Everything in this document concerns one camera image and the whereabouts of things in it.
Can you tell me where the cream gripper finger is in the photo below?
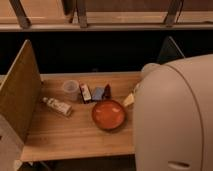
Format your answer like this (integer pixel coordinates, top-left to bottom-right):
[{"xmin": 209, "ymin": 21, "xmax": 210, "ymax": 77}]
[{"xmin": 123, "ymin": 93, "xmax": 134, "ymax": 107}]

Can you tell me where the white patterned bottle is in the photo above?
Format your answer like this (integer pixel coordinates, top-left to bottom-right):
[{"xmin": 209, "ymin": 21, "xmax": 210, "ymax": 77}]
[{"xmin": 42, "ymin": 97, "xmax": 72, "ymax": 117}]

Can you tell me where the dark panel board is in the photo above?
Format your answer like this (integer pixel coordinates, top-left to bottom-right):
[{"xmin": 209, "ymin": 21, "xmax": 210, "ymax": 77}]
[{"xmin": 157, "ymin": 36, "xmax": 185, "ymax": 64}]

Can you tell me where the small white red box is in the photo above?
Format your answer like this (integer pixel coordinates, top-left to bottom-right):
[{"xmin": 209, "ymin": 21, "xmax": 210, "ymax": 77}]
[{"xmin": 80, "ymin": 84, "xmax": 92, "ymax": 103}]

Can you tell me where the dark red small object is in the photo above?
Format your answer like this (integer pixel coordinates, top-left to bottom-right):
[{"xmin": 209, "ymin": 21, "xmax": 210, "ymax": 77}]
[{"xmin": 103, "ymin": 84, "xmax": 111, "ymax": 99}]

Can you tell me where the clear plastic cup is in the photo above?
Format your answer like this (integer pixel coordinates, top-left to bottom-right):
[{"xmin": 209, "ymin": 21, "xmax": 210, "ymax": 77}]
[{"xmin": 62, "ymin": 80, "xmax": 79, "ymax": 101}]

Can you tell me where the orange ceramic bowl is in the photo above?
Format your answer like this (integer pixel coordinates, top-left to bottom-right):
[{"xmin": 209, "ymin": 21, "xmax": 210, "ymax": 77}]
[{"xmin": 91, "ymin": 100, "xmax": 126, "ymax": 130}]

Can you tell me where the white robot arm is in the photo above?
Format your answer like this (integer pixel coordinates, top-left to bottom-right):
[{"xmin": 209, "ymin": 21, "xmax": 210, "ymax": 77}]
[{"xmin": 132, "ymin": 54, "xmax": 213, "ymax": 171}]

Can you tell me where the wooden shelf rail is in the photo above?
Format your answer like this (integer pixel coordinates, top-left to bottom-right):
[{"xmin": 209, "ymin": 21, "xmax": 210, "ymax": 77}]
[{"xmin": 0, "ymin": 0, "xmax": 213, "ymax": 32}]

